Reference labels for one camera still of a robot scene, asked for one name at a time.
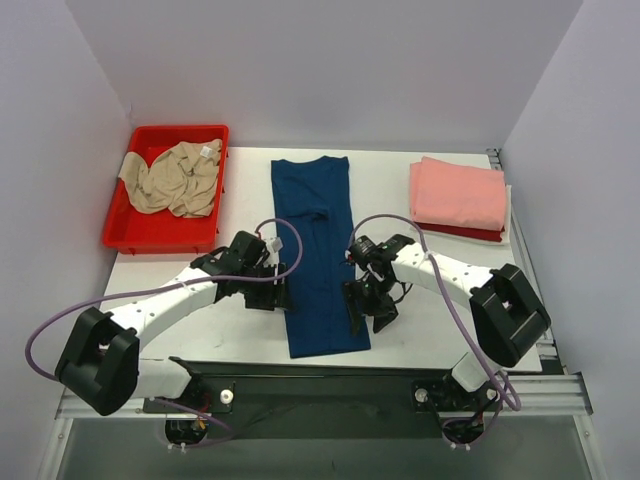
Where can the aluminium frame rail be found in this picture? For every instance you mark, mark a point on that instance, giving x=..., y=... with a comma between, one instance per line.
x=551, y=437

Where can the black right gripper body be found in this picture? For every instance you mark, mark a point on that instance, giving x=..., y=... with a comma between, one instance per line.
x=368, y=296

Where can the red plastic bin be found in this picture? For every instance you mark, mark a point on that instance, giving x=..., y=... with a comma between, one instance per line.
x=131, y=232

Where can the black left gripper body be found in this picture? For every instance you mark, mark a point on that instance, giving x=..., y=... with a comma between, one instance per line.
x=267, y=294

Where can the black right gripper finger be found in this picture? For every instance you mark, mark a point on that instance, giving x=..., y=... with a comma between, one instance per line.
x=384, y=319
x=356, y=319

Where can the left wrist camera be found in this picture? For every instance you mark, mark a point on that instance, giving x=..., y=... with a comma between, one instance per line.
x=249, y=250

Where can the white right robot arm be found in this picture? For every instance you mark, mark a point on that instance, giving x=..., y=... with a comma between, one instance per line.
x=497, y=311

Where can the folded red t-shirt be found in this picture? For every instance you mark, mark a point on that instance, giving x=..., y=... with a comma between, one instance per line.
x=475, y=234

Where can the folded pink t-shirt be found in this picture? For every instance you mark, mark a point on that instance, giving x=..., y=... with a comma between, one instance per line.
x=445, y=194

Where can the blue t-shirt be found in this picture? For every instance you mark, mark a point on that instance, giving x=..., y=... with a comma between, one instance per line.
x=314, y=197

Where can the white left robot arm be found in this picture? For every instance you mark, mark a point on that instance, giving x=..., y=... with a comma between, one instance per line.
x=102, y=360

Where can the beige t-shirt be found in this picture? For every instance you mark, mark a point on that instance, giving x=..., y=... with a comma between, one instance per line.
x=182, y=180

